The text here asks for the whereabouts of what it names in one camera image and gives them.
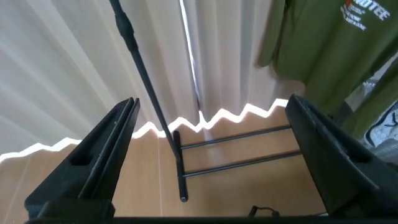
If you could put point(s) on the white curtain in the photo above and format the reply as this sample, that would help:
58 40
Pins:
77 62

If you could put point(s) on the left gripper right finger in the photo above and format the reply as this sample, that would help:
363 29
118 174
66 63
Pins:
339 168

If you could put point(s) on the green garment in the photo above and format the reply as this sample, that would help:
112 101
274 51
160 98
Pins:
320 46

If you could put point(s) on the pale blue shirt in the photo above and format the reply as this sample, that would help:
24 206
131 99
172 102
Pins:
381 130

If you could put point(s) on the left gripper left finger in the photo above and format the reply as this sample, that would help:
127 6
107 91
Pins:
77 174

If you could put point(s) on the black clothes rack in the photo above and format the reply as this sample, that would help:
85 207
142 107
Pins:
126 28

